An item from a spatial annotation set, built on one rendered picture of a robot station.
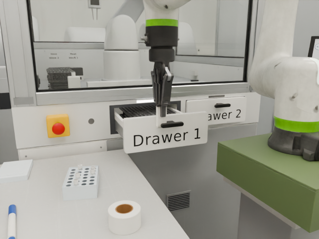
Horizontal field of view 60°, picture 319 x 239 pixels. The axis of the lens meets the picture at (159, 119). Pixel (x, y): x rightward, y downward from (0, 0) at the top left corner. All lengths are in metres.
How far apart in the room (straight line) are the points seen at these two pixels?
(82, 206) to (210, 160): 0.71
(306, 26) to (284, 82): 1.85
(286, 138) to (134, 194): 0.43
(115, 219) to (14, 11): 0.71
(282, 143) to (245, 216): 0.28
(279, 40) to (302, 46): 1.70
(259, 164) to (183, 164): 0.54
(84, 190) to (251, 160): 0.43
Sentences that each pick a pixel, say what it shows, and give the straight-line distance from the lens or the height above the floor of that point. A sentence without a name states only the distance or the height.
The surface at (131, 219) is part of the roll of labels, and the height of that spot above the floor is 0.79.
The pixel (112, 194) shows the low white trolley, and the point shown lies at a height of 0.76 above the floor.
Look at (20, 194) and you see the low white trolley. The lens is 0.84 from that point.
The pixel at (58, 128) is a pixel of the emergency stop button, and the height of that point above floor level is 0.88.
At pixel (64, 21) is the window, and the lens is 1.03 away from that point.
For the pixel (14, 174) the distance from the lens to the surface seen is 0.93.
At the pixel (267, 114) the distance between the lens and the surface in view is 2.90.
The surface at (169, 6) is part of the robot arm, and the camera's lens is 0.69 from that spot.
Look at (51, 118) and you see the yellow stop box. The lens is 0.99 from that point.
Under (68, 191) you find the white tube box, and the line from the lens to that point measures 0.75.
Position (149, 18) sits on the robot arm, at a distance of 0.80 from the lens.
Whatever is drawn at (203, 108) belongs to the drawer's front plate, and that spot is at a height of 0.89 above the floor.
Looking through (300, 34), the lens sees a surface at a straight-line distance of 2.65.
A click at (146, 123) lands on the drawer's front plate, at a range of 0.86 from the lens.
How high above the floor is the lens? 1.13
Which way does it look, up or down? 14 degrees down
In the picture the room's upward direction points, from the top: straight up
